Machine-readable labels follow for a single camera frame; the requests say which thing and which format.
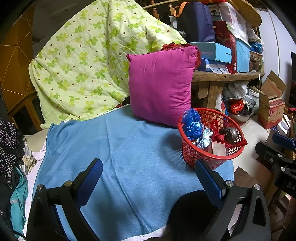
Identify light blue shoe box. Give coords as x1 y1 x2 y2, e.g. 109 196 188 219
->
190 42 232 63

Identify woven basket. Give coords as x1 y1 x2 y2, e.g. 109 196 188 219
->
250 51 263 62

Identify red shiny plastic bag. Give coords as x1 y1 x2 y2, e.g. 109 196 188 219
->
161 42 201 70

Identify dark fuzzy ball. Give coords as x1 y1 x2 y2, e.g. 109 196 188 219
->
219 127 238 145

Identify round wooden board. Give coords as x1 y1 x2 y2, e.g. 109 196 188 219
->
227 0 262 27

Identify blue plastic storage bin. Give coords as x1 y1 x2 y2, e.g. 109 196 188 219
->
235 38 251 73

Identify wooden bench table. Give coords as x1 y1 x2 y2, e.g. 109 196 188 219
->
191 71 265 109

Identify red wrapper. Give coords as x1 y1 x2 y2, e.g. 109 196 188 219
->
211 120 248 148

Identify magenta pillow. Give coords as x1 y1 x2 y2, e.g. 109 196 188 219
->
126 51 195 127

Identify clear plastic storage box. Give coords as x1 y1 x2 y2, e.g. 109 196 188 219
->
208 2 248 43

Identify navy blue bag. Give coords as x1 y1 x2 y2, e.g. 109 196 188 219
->
176 1 215 43

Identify metal basin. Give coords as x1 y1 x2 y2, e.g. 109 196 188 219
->
228 109 254 125

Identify wooden side cabinet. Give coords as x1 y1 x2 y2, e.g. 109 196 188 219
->
1 4 43 135

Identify red plastic mesh basket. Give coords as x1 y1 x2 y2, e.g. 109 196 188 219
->
178 108 247 170

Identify red gift box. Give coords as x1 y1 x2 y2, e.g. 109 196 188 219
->
213 21 237 74

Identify blue bed blanket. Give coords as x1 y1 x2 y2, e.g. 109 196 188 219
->
35 106 202 240

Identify green clover quilt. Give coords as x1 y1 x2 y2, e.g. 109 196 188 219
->
29 1 185 129

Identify orange white small box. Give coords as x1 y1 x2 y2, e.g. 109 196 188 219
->
206 141 226 156

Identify blue white packet box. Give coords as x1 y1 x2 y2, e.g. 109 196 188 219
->
197 58 229 74

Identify open cardboard box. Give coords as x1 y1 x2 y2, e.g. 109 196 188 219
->
258 70 287 129

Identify white tissue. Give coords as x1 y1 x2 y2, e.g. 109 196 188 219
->
197 128 213 150

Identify black dotted clothing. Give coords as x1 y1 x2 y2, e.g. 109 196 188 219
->
1 119 25 188

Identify blue plastic bag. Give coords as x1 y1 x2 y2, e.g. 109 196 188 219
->
182 108 203 141

